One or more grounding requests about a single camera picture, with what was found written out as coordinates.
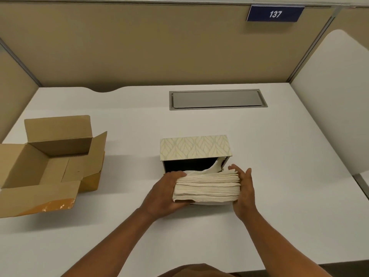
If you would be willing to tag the person's brown shirt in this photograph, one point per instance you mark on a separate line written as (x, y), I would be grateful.
(196, 271)

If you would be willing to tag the person's right thumb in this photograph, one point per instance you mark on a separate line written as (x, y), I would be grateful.
(247, 177)

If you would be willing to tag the person's left hand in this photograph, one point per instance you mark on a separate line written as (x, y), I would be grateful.
(161, 196)

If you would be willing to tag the white side partition panel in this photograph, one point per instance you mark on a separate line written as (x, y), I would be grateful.
(334, 100)

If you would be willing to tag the open brown cardboard box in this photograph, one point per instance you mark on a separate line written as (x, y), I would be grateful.
(49, 164)

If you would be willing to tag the blue number sign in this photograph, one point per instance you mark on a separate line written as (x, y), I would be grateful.
(275, 13)

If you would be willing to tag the stack of cream tissues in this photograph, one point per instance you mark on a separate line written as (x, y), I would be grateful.
(207, 187)

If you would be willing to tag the person's left forearm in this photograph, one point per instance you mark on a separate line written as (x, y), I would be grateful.
(115, 245)

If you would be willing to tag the person's right hand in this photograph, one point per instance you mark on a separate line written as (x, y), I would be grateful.
(245, 196)

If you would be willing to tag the person's right forearm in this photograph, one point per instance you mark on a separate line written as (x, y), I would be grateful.
(276, 245)

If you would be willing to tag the leaf patterned tissue box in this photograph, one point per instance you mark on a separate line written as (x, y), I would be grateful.
(196, 151)

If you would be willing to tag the person's left thumb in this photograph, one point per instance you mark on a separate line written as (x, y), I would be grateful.
(178, 204)

